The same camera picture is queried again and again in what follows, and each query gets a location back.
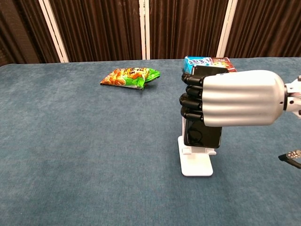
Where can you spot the blue tablecloth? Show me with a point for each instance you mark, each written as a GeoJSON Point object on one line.
{"type": "Point", "coordinates": [94, 141]}

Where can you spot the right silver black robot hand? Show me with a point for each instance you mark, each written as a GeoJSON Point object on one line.
{"type": "Point", "coordinates": [242, 99]}

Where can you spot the dark brown curtain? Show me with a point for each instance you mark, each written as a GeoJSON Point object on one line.
{"type": "Point", "coordinates": [98, 28]}

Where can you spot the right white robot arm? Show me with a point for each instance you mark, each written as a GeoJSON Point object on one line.
{"type": "Point", "coordinates": [294, 94]}

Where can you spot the white slanted screen post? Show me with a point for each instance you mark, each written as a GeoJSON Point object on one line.
{"type": "Point", "coordinates": [53, 30]}
{"type": "Point", "coordinates": [226, 28]}

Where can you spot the blue snack box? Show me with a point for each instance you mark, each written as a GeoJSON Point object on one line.
{"type": "Point", "coordinates": [200, 61]}

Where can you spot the white phone stand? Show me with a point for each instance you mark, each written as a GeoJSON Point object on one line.
{"type": "Point", "coordinates": [196, 167]}

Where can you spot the green orange snack bag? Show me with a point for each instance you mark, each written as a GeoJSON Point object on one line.
{"type": "Point", "coordinates": [127, 77]}

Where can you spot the white upright screen post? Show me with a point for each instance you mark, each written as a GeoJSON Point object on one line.
{"type": "Point", "coordinates": [144, 28]}

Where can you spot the black smartphone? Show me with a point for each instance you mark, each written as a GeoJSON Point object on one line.
{"type": "Point", "coordinates": [203, 135]}

